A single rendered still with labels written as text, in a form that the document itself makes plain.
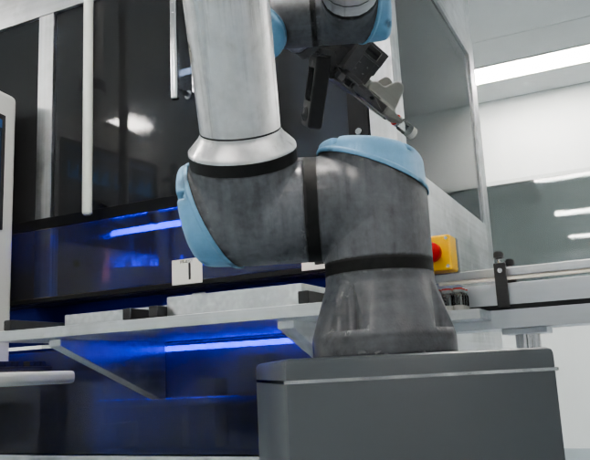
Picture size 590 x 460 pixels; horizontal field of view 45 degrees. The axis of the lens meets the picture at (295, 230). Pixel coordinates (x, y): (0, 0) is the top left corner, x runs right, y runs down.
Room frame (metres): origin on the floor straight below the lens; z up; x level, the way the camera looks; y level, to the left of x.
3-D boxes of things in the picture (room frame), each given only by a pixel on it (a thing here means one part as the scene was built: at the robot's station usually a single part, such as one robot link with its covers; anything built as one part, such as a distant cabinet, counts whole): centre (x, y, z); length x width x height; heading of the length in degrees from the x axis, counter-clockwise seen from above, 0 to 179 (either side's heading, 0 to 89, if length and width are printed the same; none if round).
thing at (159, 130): (1.77, 0.43, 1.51); 0.47 x 0.01 x 0.59; 65
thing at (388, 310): (0.77, -0.09, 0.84); 0.15 x 0.15 x 0.10
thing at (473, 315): (1.48, -0.32, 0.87); 0.14 x 0.13 x 0.02; 155
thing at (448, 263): (1.45, -0.29, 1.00); 0.08 x 0.07 x 0.07; 155
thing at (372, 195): (0.77, -0.08, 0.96); 0.13 x 0.12 x 0.14; 87
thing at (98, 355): (1.56, 0.40, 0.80); 0.34 x 0.03 x 0.13; 155
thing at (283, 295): (1.35, 0.04, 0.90); 0.34 x 0.26 x 0.04; 154
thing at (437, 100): (1.90, -0.43, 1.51); 0.85 x 0.01 x 0.59; 155
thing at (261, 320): (1.46, 0.17, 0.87); 0.70 x 0.48 x 0.02; 65
